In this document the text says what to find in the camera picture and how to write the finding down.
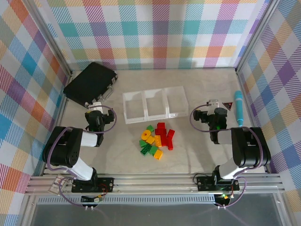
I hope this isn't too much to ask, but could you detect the blue marker pen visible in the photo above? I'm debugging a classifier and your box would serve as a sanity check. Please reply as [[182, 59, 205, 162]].
[[234, 90, 245, 128]]

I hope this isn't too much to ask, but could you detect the black hard case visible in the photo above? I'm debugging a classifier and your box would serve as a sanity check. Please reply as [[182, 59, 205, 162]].
[[63, 62, 118, 109]]

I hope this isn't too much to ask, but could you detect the clear plastic container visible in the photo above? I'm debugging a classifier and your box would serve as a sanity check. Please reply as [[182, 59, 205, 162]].
[[143, 89, 170, 122], [122, 90, 148, 125]]

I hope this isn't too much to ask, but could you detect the dark green lego brick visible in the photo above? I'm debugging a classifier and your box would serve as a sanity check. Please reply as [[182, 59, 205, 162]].
[[140, 144, 152, 156]]

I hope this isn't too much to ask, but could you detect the plaid cloth panel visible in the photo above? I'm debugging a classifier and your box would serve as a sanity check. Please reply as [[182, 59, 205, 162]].
[[0, 0, 69, 216], [239, 0, 301, 197], [39, 0, 270, 71]]

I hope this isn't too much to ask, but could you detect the small paper tag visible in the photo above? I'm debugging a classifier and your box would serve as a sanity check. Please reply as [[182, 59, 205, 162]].
[[48, 175, 69, 195]]

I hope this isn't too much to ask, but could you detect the small electronics board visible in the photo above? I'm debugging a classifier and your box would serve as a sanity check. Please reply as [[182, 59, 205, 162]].
[[81, 194, 104, 204], [215, 193, 234, 205]]

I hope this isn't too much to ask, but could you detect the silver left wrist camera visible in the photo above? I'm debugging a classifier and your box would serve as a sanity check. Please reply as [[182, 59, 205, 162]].
[[90, 101, 103, 113]]

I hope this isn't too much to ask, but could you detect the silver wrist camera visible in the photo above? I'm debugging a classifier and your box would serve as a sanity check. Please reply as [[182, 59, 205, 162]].
[[206, 99, 219, 111], [90, 101, 103, 113]]

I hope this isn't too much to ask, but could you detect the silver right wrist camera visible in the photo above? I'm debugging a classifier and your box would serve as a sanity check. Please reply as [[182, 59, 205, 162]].
[[206, 99, 219, 111]]

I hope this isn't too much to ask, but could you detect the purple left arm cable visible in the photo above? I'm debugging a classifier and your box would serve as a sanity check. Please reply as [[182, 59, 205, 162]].
[[46, 105, 118, 209]]

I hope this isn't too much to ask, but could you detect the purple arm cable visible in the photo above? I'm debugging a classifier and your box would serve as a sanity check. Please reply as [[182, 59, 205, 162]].
[[46, 105, 118, 209], [189, 105, 271, 209]]

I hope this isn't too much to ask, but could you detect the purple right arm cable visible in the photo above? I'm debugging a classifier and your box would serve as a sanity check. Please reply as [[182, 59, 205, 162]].
[[189, 105, 271, 209]]

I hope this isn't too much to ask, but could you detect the aluminium side rail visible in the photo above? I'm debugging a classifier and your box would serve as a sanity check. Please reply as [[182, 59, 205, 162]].
[[40, 70, 73, 176]]

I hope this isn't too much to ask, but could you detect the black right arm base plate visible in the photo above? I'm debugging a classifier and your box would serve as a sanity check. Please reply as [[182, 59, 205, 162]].
[[196, 175, 240, 192]]

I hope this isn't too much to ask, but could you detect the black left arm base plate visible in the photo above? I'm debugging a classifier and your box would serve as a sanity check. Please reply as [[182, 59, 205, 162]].
[[71, 176, 115, 194]]

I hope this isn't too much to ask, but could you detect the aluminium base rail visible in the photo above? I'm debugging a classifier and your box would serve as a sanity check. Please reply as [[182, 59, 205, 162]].
[[23, 173, 285, 196]]

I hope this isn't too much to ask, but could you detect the aluminium frame post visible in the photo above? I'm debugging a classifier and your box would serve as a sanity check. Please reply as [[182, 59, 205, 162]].
[[29, 0, 74, 77], [235, 0, 281, 75]]

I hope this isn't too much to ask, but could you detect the slotted metal cable duct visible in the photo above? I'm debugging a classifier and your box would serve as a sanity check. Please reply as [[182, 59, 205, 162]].
[[37, 196, 233, 206]]

